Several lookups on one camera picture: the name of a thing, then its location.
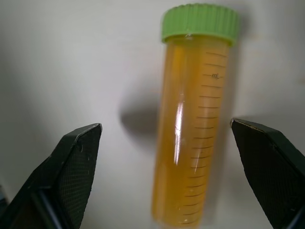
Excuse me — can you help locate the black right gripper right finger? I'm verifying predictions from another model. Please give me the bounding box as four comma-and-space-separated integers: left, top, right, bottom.
230, 118, 305, 229

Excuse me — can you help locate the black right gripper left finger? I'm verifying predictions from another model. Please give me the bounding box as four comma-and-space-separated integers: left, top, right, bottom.
0, 123, 103, 229

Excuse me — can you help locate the yellow test tube green cap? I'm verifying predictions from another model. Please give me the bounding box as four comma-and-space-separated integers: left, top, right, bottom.
151, 2, 240, 226

